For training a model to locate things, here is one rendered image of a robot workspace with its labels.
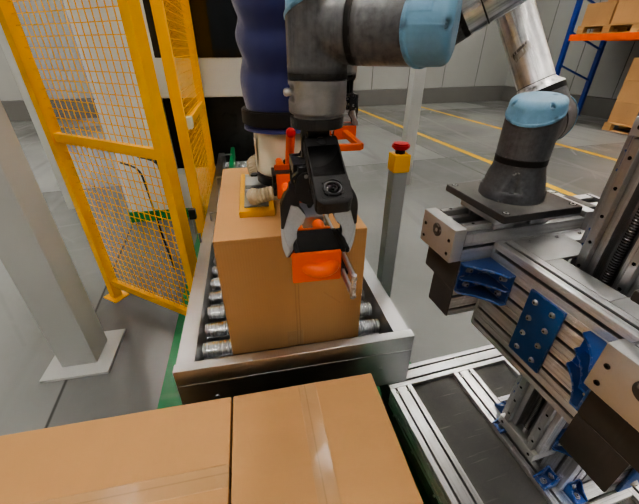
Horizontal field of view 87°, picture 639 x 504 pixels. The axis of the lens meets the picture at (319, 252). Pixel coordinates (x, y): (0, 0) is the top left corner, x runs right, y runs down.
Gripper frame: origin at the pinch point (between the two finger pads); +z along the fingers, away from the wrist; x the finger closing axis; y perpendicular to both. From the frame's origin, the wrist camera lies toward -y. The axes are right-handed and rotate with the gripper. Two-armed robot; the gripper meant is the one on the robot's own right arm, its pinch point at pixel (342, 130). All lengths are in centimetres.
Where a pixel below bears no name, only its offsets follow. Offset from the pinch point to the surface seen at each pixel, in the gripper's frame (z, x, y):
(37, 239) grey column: 37, -122, 1
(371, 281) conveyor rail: 48, 4, 36
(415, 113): 30, 132, -218
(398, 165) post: 11.7, 20.4, 10.9
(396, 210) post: 31.3, 22.2, 10.6
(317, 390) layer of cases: 53, -24, 76
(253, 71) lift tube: -23, -33, 36
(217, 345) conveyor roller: 53, -52, 54
